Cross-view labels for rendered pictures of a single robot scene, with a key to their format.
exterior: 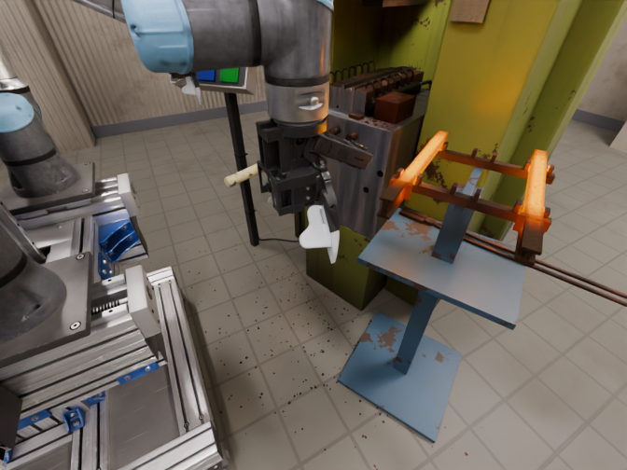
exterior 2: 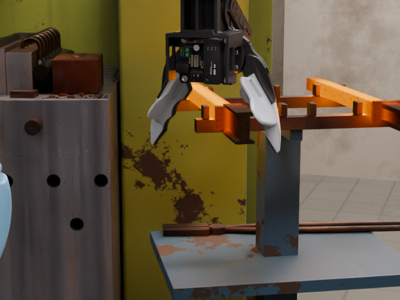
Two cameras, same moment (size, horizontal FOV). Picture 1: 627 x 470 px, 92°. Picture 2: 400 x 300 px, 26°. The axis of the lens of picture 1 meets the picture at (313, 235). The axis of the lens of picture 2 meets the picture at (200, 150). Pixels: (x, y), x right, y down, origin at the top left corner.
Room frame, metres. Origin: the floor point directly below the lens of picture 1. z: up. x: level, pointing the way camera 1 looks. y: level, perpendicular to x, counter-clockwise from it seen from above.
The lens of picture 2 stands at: (-0.31, 0.69, 1.14)
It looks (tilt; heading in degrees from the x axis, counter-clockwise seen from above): 12 degrees down; 317
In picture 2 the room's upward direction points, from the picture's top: straight up
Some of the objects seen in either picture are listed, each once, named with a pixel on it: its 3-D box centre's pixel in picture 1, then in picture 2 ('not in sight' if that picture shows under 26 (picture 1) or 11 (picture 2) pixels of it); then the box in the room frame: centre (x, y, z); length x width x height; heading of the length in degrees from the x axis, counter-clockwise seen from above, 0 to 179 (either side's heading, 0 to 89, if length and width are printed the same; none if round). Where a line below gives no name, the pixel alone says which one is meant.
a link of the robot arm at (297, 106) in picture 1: (299, 100); not in sight; (0.38, 0.02, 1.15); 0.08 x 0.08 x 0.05
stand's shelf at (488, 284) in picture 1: (443, 256); (276, 256); (0.63, -0.37, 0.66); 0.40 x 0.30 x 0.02; 57
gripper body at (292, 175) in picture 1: (295, 162); (209, 30); (0.38, 0.02, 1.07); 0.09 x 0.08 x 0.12; 119
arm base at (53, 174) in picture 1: (38, 168); not in sight; (0.77, 0.77, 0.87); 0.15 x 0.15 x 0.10
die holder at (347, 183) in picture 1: (378, 153); (31, 183); (1.25, -0.29, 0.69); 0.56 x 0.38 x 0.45; 138
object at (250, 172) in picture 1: (266, 165); not in sight; (1.28, 0.22, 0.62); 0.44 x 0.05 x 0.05; 138
